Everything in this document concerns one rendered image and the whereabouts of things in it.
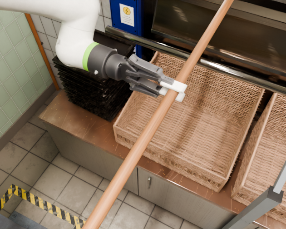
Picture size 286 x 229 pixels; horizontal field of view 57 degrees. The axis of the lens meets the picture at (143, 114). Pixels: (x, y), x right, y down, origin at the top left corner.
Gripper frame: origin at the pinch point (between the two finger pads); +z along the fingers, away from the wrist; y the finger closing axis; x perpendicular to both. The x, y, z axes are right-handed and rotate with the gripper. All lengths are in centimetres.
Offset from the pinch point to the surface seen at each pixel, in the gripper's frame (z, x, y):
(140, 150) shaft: 1.2, 21.5, -1.1
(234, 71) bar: 13.2, -16.9, 1.8
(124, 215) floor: -16, 14, 119
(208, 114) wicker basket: 8, -42, 60
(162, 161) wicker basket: -1, -4, 58
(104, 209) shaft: 1.1, 37.1, -1.1
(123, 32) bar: -26.0, -16.4, 1.7
